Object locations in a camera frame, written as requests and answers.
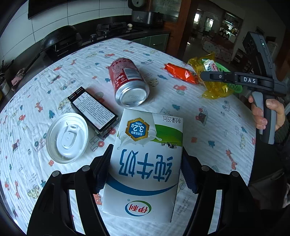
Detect orange snack wrapper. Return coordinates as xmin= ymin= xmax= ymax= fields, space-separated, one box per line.
xmin=164 ymin=63 xmax=201 ymax=85

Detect white milk carton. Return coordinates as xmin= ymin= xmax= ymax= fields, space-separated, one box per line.
xmin=101 ymin=108 xmax=184 ymax=223

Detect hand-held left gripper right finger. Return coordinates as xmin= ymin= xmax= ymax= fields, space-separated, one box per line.
xmin=180 ymin=146 xmax=264 ymax=236

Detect white printed blanket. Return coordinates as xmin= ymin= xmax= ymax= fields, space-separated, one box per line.
xmin=0 ymin=37 xmax=257 ymax=236

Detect person's right forearm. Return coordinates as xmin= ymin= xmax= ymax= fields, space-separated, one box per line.
xmin=272 ymin=118 xmax=290 ymax=173

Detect person's right hand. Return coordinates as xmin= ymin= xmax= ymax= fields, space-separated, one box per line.
xmin=248 ymin=95 xmax=286 ymax=131

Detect green base cabinets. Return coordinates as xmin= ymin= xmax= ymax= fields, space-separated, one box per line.
xmin=130 ymin=34 xmax=170 ymax=51

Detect dotted play tent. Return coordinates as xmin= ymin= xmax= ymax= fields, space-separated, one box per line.
xmin=202 ymin=40 xmax=233 ymax=62

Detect wooden glass-door cabinet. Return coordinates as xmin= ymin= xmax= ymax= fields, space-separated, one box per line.
xmin=159 ymin=0 xmax=193 ymax=59

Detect black printed box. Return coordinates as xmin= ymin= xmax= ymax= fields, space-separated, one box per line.
xmin=67 ymin=87 xmax=119 ymax=139

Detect pink rag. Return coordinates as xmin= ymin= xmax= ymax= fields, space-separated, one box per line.
xmin=11 ymin=68 xmax=26 ymax=86

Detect black wok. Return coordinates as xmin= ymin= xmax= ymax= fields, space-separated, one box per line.
xmin=23 ymin=25 xmax=78 ymax=68

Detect yellow plastic wrapper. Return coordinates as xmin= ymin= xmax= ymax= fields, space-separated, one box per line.
xmin=188 ymin=52 xmax=231 ymax=100

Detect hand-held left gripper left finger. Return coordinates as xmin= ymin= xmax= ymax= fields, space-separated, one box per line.
xmin=27 ymin=144 xmax=114 ymax=236

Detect black gas stove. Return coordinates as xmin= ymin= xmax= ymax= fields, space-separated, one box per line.
xmin=45 ymin=22 xmax=144 ymax=62

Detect red drink can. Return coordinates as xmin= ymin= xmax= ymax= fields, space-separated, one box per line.
xmin=109 ymin=58 xmax=150 ymax=107

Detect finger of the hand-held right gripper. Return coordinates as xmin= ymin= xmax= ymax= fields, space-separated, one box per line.
xmin=200 ymin=71 xmax=238 ymax=85

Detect white plastic cup lid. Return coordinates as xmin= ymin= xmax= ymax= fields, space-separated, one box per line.
xmin=46 ymin=113 xmax=89 ymax=164

